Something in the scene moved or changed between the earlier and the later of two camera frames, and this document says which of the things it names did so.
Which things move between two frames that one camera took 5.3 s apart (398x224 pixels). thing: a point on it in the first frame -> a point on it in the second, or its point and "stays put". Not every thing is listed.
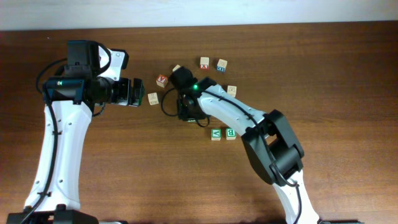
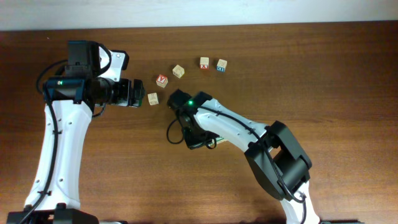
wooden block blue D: x=221 y=65 stays put
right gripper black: x=183 y=116 -> x=192 y=144
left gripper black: x=124 y=98 stays put
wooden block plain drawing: x=153 y=98 stays put
